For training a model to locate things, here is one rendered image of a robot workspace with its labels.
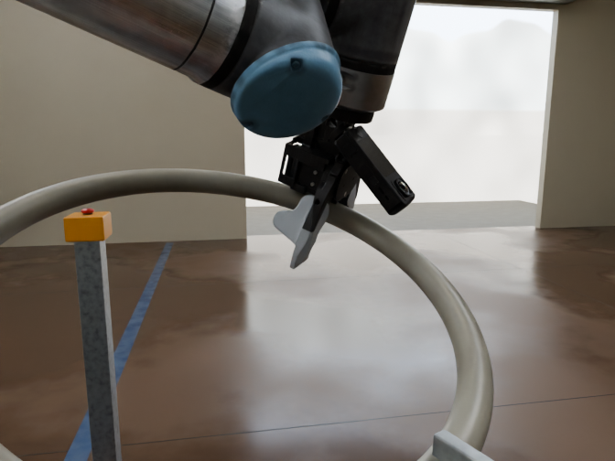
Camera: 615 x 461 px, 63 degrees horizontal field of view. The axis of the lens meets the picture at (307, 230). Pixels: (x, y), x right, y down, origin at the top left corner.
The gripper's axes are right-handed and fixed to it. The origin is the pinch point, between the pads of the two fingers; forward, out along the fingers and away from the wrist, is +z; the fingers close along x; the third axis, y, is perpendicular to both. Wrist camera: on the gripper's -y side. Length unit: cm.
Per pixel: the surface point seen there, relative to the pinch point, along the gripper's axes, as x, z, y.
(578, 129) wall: -780, 103, -75
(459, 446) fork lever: 29.8, -9.2, -22.4
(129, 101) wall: -404, 173, 428
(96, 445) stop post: -27, 128, 69
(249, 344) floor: -168, 193, 87
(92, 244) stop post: -43, 62, 90
